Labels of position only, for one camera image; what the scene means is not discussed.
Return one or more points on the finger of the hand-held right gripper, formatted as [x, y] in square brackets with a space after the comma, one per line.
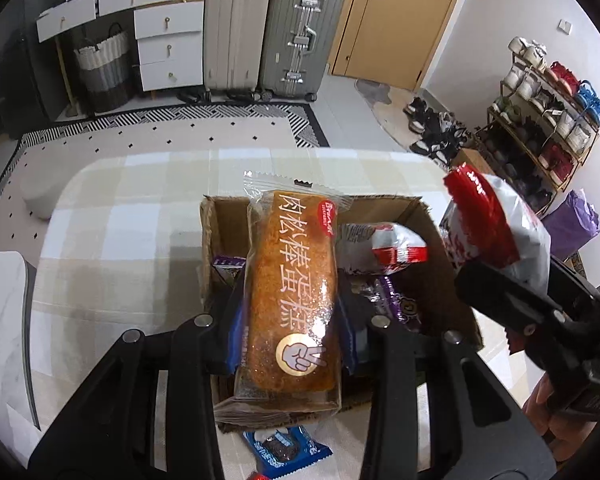
[575, 280]
[505, 300]

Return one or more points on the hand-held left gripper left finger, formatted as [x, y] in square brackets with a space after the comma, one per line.
[237, 320]

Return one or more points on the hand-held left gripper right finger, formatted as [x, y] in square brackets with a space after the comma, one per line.
[352, 332]

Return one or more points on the purple snack bag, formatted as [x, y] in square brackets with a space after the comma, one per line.
[395, 300]

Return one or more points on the orange cake packet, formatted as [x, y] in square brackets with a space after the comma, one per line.
[290, 280]

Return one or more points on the white and red snack bag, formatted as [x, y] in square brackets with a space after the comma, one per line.
[510, 230]

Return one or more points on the brown cardboard box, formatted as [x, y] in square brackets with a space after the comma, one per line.
[425, 225]

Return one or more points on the person's right hand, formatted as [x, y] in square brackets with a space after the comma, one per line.
[560, 432]

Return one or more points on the purple plastic bag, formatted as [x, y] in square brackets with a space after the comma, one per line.
[572, 225]

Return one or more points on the purple and white snack packet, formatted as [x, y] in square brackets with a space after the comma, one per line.
[227, 263]

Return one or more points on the white barcode noodle packet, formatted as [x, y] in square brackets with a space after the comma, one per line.
[375, 247]

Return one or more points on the rows of sneakers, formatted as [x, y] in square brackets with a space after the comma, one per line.
[555, 155]

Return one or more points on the blue cookie packet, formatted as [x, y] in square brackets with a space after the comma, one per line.
[280, 452]

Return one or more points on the beige checkered tablecloth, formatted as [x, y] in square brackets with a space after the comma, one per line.
[130, 220]

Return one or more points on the small red snack packet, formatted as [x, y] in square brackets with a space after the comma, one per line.
[260, 476]

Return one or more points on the metal shoe rack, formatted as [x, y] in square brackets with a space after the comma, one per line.
[488, 120]

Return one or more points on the pile of dark shoes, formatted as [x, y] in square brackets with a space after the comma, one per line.
[437, 130]

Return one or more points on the patterned floor rug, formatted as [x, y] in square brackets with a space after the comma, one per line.
[155, 135]

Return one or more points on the grey door mat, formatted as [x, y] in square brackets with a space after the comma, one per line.
[380, 105]

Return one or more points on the white marble side table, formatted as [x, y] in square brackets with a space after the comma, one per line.
[2, 320]

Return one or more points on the woven laundry basket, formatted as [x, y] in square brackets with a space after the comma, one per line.
[102, 70]

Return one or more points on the beige suitcase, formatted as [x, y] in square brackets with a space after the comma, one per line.
[235, 25]

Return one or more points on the wooden door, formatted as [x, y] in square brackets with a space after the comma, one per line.
[395, 25]

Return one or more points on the silver suitcase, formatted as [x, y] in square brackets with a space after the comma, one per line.
[295, 25]

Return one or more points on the white drawer cabinet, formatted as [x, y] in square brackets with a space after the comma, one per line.
[170, 20]

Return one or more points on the dark grey refrigerator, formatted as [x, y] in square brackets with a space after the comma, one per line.
[10, 85]

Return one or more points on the wall switch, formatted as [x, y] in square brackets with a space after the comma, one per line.
[564, 26]

